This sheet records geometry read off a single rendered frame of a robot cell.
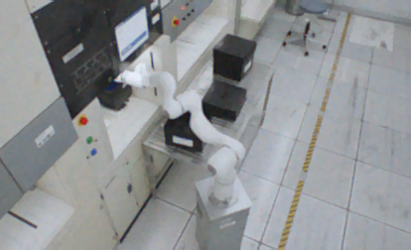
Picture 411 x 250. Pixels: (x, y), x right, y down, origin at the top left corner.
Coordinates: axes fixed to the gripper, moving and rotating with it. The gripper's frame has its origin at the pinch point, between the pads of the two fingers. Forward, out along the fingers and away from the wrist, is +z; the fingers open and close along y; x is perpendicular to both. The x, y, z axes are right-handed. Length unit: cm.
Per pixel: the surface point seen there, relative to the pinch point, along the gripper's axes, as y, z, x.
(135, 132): -16.0, -29.4, -32.3
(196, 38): 109, -16, -31
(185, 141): -7, -63, -34
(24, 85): -75, -29, 53
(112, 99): -10.6, -10.3, -14.2
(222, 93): 47, -68, -32
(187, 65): 68, -27, -32
